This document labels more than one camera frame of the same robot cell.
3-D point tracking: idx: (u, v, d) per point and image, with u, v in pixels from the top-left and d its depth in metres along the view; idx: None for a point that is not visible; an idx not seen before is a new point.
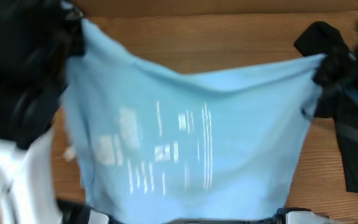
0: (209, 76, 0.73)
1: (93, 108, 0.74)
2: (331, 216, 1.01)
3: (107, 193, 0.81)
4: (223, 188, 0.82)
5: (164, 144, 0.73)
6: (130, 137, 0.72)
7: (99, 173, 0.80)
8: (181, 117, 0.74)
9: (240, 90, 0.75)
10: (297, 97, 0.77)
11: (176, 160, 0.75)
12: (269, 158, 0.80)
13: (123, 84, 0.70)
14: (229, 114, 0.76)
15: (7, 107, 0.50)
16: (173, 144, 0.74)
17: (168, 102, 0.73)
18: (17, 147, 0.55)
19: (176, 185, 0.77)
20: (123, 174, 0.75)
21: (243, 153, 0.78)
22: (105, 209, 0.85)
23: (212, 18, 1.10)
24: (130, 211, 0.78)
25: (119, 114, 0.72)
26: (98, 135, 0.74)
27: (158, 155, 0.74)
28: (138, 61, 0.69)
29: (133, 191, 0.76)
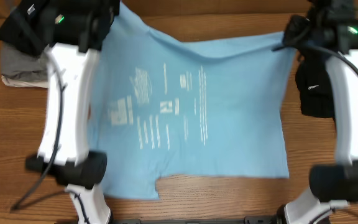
0: (201, 46, 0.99)
1: (115, 76, 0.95)
2: (332, 218, 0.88)
3: (114, 150, 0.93)
4: (209, 140, 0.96)
5: (169, 99, 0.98)
6: (142, 94, 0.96)
7: (109, 132, 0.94)
8: (183, 77, 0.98)
9: (227, 57, 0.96)
10: (272, 65, 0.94)
11: (176, 111, 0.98)
12: (249, 114, 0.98)
13: (140, 55, 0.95)
14: (218, 78, 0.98)
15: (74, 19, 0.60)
16: (175, 100, 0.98)
17: (168, 68, 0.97)
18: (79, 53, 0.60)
19: (175, 139, 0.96)
20: (133, 127, 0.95)
21: (227, 106, 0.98)
22: (115, 176, 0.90)
23: (212, 18, 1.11)
24: (136, 166, 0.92)
25: (137, 74, 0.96)
26: (117, 99, 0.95)
27: (163, 108, 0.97)
28: (151, 30, 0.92)
29: (142, 146, 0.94)
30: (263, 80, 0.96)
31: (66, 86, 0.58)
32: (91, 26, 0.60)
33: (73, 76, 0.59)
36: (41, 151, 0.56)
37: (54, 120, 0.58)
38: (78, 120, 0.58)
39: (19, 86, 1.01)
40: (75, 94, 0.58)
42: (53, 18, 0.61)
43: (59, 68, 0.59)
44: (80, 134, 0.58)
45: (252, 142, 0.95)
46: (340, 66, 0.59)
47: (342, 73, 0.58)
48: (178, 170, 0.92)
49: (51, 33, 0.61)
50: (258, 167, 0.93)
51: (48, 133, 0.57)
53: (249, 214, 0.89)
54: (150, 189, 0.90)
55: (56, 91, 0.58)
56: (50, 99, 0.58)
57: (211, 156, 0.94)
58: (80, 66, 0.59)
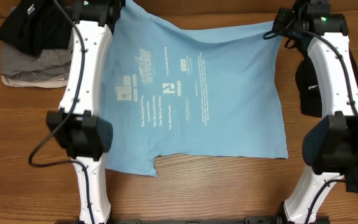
0: (198, 35, 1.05)
1: (121, 56, 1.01)
2: (331, 218, 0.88)
3: (119, 124, 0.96)
4: (211, 121, 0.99)
5: (171, 81, 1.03)
6: (145, 73, 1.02)
7: (113, 109, 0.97)
8: (183, 60, 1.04)
9: (225, 43, 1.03)
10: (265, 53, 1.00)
11: (176, 89, 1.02)
12: (248, 97, 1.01)
13: (143, 39, 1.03)
14: (216, 62, 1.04)
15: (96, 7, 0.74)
16: (176, 81, 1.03)
17: (168, 51, 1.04)
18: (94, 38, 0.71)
19: (176, 119, 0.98)
20: (135, 105, 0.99)
21: (226, 88, 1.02)
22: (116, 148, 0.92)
23: (212, 18, 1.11)
24: (136, 144, 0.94)
25: (139, 54, 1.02)
26: (122, 76, 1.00)
27: (165, 89, 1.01)
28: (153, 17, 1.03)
29: (144, 124, 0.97)
30: (261, 65, 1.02)
31: (88, 51, 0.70)
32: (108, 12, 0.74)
33: (92, 43, 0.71)
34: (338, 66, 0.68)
36: (62, 104, 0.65)
37: (76, 78, 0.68)
38: (94, 81, 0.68)
39: (18, 85, 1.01)
40: (93, 60, 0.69)
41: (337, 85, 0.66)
42: (79, 6, 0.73)
43: (82, 37, 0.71)
44: (95, 93, 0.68)
45: (251, 122, 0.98)
46: (316, 43, 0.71)
47: (319, 47, 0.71)
48: (179, 149, 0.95)
49: (78, 15, 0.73)
50: (258, 149, 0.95)
51: (70, 89, 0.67)
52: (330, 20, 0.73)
53: (249, 214, 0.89)
54: (148, 165, 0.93)
55: (79, 53, 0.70)
56: (74, 63, 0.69)
57: (211, 137, 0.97)
58: (99, 38, 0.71)
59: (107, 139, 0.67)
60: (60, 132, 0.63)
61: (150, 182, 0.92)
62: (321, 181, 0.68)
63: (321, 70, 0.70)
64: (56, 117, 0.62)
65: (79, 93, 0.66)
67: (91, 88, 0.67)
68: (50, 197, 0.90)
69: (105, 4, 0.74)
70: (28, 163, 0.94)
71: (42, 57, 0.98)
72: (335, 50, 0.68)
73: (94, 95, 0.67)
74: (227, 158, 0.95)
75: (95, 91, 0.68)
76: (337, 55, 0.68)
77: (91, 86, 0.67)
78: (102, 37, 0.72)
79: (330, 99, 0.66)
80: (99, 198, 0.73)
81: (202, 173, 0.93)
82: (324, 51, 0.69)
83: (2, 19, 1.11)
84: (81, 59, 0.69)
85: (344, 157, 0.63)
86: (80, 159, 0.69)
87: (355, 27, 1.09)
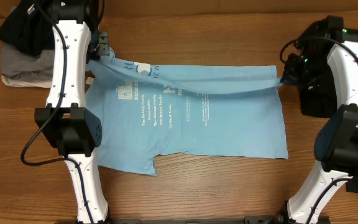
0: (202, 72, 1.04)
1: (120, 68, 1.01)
2: (332, 218, 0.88)
3: (117, 128, 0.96)
4: (214, 121, 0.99)
5: (172, 82, 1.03)
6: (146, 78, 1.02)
7: (111, 110, 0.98)
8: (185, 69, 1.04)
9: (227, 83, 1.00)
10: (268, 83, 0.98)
11: (177, 94, 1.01)
12: (252, 105, 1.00)
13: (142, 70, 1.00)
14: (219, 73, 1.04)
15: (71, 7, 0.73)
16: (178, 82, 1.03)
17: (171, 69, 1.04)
18: (76, 40, 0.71)
19: (176, 118, 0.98)
20: (137, 104, 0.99)
21: (229, 96, 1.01)
22: (117, 156, 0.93)
23: (212, 18, 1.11)
24: (131, 145, 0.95)
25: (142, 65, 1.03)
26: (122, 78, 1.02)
27: (166, 89, 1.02)
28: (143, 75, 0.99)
29: (144, 124, 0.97)
30: (267, 96, 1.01)
31: (69, 48, 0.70)
32: (85, 11, 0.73)
33: (73, 40, 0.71)
34: (354, 69, 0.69)
36: (50, 101, 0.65)
37: (60, 74, 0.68)
38: (78, 76, 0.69)
39: (18, 86, 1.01)
40: (74, 56, 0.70)
41: (353, 84, 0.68)
42: (56, 7, 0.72)
43: (63, 35, 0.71)
44: (80, 89, 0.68)
45: (252, 124, 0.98)
46: (336, 49, 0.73)
47: (338, 53, 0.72)
48: (179, 149, 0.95)
49: (56, 15, 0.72)
50: (257, 150, 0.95)
51: (56, 86, 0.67)
52: (351, 32, 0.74)
53: (249, 214, 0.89)
54: (148, 164, 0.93)
55: (61, 51, 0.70)
56: (56, 63, 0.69)
57: (211, 135, 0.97)
58: (79, 35, 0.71)
59: (96, 133, 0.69)
60: (50, 127, 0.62)
61: (150, 181, 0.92)
62: (328, 178, 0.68)
63: (339, 73, 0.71)
64: (46, 114, 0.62)
65: (64, 88, 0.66)
67: (76, 82, 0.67)
68: (50, 197, 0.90)
69: (81, 4, 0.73)
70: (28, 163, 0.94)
71: (42, 57, 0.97)
72: (354, 54, 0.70)
73: (79, 90, 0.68)
74: (227, 158, 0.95)
75: (79, 87, 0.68)
76: (355, 59, 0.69)
77: (76, 82, 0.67)
78: (82, 33, 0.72)
79: (345, 94, 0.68)
80: (96, 196, 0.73)
81: (202, 172, 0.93)
82: (344, 55, 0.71)
83: (2, 19, 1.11)
84: (63, 56, 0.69)
85: (355, 155, 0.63)
86: (73, 156, 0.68)
87: (355, 27, 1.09)
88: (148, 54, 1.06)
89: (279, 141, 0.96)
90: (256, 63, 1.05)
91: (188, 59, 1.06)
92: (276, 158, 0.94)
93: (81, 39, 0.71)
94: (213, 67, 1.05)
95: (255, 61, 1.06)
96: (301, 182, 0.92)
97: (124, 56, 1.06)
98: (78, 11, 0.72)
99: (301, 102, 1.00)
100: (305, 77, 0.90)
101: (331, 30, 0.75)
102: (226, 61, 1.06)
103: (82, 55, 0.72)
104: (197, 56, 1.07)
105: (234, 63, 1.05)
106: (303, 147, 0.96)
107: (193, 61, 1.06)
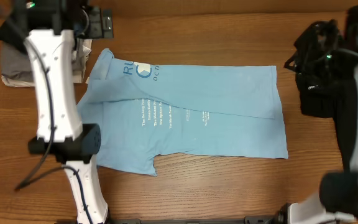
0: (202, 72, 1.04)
1: (120, 69, 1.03)
2: None
3: (117, 127, 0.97)
4: (213, 121, 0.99)
5: (172, 82, 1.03)
6: (146, 78, 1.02)
7: (110, 109, 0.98)
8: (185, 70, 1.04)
9: (225, 86, 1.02)
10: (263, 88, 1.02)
11: (176, 94, 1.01)
12: (252, 105, 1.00)
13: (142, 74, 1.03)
14: (218, 73, 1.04)
15: (42, 18, 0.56)
16: (178, 82, 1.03)
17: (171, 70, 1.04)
18: (58, 58, 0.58)
19: (176, 118, 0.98)
20: (137, 105, 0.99)
21: (229, 96, 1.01)
22: (117, 156, 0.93)
23: (213, 19, 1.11)
24: (131, 145, 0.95)
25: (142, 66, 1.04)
26: (122, 78, 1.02)
27: (166, 89, 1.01)
28: (140, 78, 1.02)
29: (144, 124, 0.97)
30: (267, 96, 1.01)
31: (49, 68, 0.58)
32: (59, 9, 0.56)
33: (53, 57, 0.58)
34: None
36: (40, 133, 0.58)
37: (46, 102, 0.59)
38: (68, 102, 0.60)
39: (19, 86, 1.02)
40: (59, 77, 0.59)
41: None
42: (20, 6, 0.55)
43: (40, 52, 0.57)
44: (72, 116, 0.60)
45: (250, 124, 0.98)
46: None
47: None
48: (179, 148, 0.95)
49: (23, 23, 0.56)
50: (257, 150, 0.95)
51: (43, 116, 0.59)
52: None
53: (249, 214, 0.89)
54: (148, 164, 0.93)
55: (41, 73, 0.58)
56: (38, 87, 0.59)
57: (212, 136, 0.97)
58: (58, 49, 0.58)
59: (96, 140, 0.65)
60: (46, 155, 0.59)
61: (150, 182, 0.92)
62: (331, 216, 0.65)
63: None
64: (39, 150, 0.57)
65: (55, 119, 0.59)
67: (66, 111, 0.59)
68: (50, 197, 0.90)
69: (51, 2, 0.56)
70: (28, 163, 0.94)
71: None
72: None
73: (71, 117, 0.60)
74: (227, 158, 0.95)
75: (71, 114, 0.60)
76: None
77: (66, 111, 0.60)
78: (62, 48, 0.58)
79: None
80: (95, 201, 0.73)
81: (202, 172, 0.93)
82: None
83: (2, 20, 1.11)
84: (44, 81, 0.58)
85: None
86: (70, 163, 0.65)
87: None
88: (148, 54, 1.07)
89: (280, 142, 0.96)
90: (256, 63, 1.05)
91: (188, 58, 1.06)
92: (276, 158, 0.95)
93: (61, 53, 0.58)
94: (213, 66, 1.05)
95: (255, 61, 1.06)
96: (301, 182, 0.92)
97: (123, 56, 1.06)
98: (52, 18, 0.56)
99: None
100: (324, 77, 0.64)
101: None
102: (226, 61, 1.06)
103: (69, 73, 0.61)
104: (197, 55, 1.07)
105: (234, 63, 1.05)
106: (303, 147, 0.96)
107: (193, 61, 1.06)
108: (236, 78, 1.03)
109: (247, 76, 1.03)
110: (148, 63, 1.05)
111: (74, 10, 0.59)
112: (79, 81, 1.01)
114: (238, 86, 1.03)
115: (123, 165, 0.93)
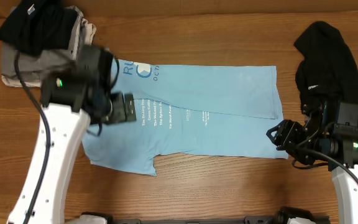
0: (203, 71, 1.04)
1: (120, 69, 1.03)
2: (332, 218, 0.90)
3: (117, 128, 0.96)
4: (213, 122, 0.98)
5: (172, 81, 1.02)
6: (146, 77, 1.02)
7: None
8: (186, 70, 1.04)
9: (225, 85, 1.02)
10: (263, 88, 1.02)
11: (177, 94, 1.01)
12: (252, 105, 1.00)
13: (142, 73, 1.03)
14: (218, 73, 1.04)
15: (66, 95, 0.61)
16: (178, 82, 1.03)
17: (172, 70, 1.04)
18: (64, 135, 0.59)
19: (176, 118, 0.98)
20: (137, 105, 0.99)
21: (229, 96, 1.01)
22: (117, 157, 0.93)
23: (213, 19, 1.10)
24: (131, 146, 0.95)
25: (142, 65, 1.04)
26: (122, 77, 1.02)
27: (166, 89, 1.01)
28: (140, 78, 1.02)
29: (144, 124, 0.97)
30: (267, 95, 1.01)
31: (53, 147, 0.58)
32: (85, 94, 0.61)
33: (61, 135, 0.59)
34: None
36: (11, 218, 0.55)
37: (33, 182, 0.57)
38: (58, 186, 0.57)
39: (18, 86, 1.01)
40: (58, 157, 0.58)
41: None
42: (51, 86, 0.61)
43: (50, 127, 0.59)
44: (56, 204, 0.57)
45: (251, 124, 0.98)
46: (343, 174, 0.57)
47: (344, 180, 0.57)
48: (179, 148, 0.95)
49: (48, 96, 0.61)
50: (257, 150, 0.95)
51: (25, 196, 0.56)
52: None
53: (249, 214, 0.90)
54: (148, 165, 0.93)
55: (43, 148, 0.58)
56: (35, 164, 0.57)
57: (211, 136, 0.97)
58: (71, 129, 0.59)
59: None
60: None
61: (150, 182, 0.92)
62: None
63: (344, 208, 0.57)
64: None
65: (35, 203, 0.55)
67: (52, 196, 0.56)
68: None
69: (82, 84, 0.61)
70: (28, 163, 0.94)
71: (43, 57, 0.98)
72: None
73: (56, 203, 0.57)
74: (227, 158, 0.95)
75: (56, 199, 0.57)
76: None
77: (52, 195, 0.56)
78: (74, 129, 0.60)
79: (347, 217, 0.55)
80: None
81: (202, 172, 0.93)
82: (352, 190, 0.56)
83: (1, 19, 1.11)
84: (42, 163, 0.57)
85: None
86: None
87: (355, 27, 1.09)
88: (149, 54, 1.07)
89: None
90: (256, 63, 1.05)
91: (188, 59, 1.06)
92: (276, 158, 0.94)
93: (71, 134, 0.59)
94: (213, 66, 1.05)
95: (255, 61, 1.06)
96: (301, 182, 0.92)
97: (124, 56, 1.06)
98: (75, 98, 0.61)
99: (301, 101, 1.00)
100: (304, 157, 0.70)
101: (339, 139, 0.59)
102: (226, 61, 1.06)
103: (71, 152, 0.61)
104: (197, 55, 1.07)
105: (234, 63, 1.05)
106: None
107: (193, 61, 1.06)
108: (237, 78, 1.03)
109: (247, 76, 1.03)
110: (148, 63, 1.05)
111: (100, 99, 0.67)
112: None
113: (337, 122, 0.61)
114: (238, 84, 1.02)
115: (123, 165, 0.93)
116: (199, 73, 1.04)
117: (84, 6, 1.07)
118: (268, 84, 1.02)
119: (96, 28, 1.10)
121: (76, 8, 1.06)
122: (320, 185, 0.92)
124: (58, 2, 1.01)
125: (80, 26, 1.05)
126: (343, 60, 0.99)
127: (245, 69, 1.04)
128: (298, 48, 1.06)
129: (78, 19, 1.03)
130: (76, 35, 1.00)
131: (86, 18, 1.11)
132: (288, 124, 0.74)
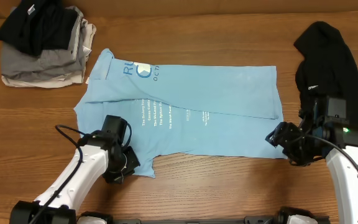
0: (203, 70, 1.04)
1: (121, 70, 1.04)
2: (332, 218, 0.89)
3: None
4: (212, 122, 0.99)
5: (172, 81, 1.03)
6: (146, 77, 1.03)
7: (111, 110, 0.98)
8: (186, 69, 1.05)
9: (225, 85, 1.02)
10: (263, 88, 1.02)
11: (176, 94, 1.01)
12: (252, 105, 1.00)
13: (142, 73, 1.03)
14: (218, 73, 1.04)
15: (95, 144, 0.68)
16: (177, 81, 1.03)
17: (172, 69, 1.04)
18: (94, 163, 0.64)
19: (176, 118, 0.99)
20: (137, 105, 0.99)
21: (229, 96, 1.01)
22: None
23: (213, 19, 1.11)
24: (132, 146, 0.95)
25: (142, 65, 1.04)
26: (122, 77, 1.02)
27: (166, 88, 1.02)
28: (140, 78, 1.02)
29: (144, 124, 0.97)
30: (267, 95, 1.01)
31: (84, 163, 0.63)
32: (110, 149, 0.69)
33: (91, 158, 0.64)
34: None
36: (39, 198, 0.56)
37: (63, 178, 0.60)
38: (82, 184, 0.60)
39: (19, 86, 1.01)
40: (87, 170, 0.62)
41: None
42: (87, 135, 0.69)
43: (83, 153, 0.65)
44: (76, 198, 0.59)
45: (250, 124, 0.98)
46: (336, 155, 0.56)
47: (337, 161, 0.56)
48: (179, 148, 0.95)
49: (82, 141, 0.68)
50: (257, 150, 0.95)
51: (53, 186, 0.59)
52: (353, 131, 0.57)
53: (249, 214, 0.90)
54: (147, 165, 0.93)
55: (74, 163, 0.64)
56: (66, 170, 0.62)
57: (211, 136, 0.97)
58: (99, 154, 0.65)
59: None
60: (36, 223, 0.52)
61: (150, 181, 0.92)
62: None
63: (341, 191, 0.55)
64: (23, 214, 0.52)
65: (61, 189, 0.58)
67: (76, 187, 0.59)
68: None
69: (109, 140, 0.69)
70: (28, 163, 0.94)
71: (42, 57, 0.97)
72: None
73: (75, 198, 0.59)
74: (227, 158, 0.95)
75: (78, 193, 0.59)
76: None
77: (76, 186, 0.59)
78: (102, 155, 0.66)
79: (347, 200, 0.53)
80: None
81: (202, 172, 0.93)
82: (345, 168, 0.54)
83: (2, 19, 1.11)
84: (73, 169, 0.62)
85: None
86: None
87: (355, 27, 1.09)
88: (149, 55, 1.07)
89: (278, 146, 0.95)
90: (256, 63, 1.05)
91: (188, 59, 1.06)
92: (276, 158, 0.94)
93: (98, 158, 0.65)
94: (213, 66, 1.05)
95: (255, 61, 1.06)
96: (301, 182, 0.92)
97: (124, 56, 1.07)
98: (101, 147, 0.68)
99: (301, 101, 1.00)
100: (299, 154, 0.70)
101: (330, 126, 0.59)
102: (226, 61, 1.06)
103: (92, 178, 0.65)
104: (196, 55, 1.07)
105: (234, 63, 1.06)
106: None
107: (193, 61, 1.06)
108: (237, 78, 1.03)
109: (247, 76, 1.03)
110: (148, 63, 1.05)
111: (117, 158, 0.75)
112: (79, 81, 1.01)
113: (327, 114, 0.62)
114: (238, 84, 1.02)
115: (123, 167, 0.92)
116: (199, 73, 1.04)
117: (84, 6, 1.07)
118: (268, 84, 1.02)
119: (96, 28, 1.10)
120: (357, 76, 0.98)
121: (76, 8, 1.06)
122: (319, 185, 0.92)
124: (58, 2, 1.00)
125: (81, 26, 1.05)
126: (342, 60, 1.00)
127: (245, 69, 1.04)
128: (298, 48, 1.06)
129: (78, 18, 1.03)
130: (75, 35, 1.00)
131: (86, 18, 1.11)
132: (284, 124, 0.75)
